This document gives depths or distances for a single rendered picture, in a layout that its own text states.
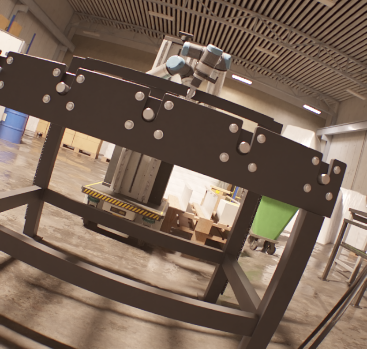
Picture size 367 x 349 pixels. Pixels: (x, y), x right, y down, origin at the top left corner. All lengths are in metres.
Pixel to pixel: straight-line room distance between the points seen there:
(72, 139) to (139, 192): 7.26
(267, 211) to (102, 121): 3.42
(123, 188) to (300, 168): 2.18
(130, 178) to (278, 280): 2.16
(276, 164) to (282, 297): 0.45
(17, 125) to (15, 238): 6.05
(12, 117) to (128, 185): 4.46
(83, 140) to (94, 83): 9.06
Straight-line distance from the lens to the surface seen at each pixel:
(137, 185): 3.08
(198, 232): 3.64
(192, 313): 1.16
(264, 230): 4.39
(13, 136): 7.18
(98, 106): 1.09
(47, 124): 11.83
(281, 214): 4.34
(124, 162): 3.05
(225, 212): 3.67
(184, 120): 1.06
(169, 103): 1.06
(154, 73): 2.58
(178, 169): 5.35
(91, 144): 10.12
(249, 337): 1.25
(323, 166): 1.20
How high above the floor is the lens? 0.76
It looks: 1 degrees down
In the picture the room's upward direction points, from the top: 19 degrees clockwise
